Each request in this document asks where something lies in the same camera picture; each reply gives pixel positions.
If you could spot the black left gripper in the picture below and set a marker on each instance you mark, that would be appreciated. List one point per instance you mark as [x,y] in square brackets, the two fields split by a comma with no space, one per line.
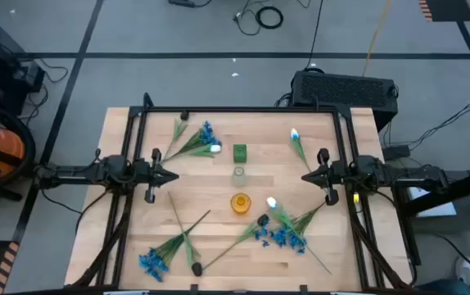
[143,175]

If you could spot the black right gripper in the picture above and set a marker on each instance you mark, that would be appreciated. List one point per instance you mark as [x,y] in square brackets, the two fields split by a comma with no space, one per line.
[341,175]

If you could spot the white tulip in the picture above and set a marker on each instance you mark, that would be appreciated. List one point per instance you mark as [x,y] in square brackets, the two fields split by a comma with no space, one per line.
[295,133]
[271,202]
[215,148]

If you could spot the blue flower bunch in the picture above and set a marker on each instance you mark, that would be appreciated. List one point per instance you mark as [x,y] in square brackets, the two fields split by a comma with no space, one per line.
[280,237]
[207,133]
[153,262]

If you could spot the green glass vase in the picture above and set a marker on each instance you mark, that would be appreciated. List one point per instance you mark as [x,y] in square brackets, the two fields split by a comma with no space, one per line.
[240,153]

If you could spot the green stems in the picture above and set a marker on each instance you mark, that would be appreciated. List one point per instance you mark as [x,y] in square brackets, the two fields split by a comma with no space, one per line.
[196,269]

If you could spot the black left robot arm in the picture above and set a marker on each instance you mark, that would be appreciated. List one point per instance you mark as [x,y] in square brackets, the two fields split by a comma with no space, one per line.
[71,175]

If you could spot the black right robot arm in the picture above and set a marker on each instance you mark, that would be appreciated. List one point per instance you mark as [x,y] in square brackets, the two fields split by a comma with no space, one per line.
[415,177]

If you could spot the clear glass vase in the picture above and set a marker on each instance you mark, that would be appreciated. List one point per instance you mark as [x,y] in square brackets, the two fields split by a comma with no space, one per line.
[239,177]

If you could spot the amber glass vase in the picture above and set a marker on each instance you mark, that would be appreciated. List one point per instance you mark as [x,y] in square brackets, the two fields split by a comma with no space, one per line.
[240,203]

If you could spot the black power adapter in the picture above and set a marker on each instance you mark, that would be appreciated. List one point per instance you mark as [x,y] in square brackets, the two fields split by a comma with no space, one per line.
[396,152]

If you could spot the black perforated computer case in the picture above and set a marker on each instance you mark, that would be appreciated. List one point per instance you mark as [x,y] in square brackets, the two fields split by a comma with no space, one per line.
[341,92]

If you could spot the white paper sheet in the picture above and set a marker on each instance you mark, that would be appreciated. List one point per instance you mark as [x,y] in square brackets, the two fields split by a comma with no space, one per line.
[435,207]

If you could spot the black side table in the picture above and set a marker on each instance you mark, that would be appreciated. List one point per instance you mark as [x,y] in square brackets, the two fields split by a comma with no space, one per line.
[444,225]

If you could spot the black metal beam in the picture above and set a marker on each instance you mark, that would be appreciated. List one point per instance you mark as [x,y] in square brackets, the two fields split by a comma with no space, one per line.
[456,190]

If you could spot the orange black vacuum cleaner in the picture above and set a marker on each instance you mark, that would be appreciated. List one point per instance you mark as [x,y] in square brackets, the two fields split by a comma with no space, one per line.
[1,145]

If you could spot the black power strip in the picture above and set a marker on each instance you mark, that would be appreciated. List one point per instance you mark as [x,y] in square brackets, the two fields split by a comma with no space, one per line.
[182,3]

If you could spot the black metal table frame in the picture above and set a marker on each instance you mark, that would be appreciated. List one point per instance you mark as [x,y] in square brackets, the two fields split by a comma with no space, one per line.
[239,109]

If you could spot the black frame clip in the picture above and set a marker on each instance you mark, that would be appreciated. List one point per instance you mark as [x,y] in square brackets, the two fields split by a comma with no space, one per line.
[303,289]
[194,289]

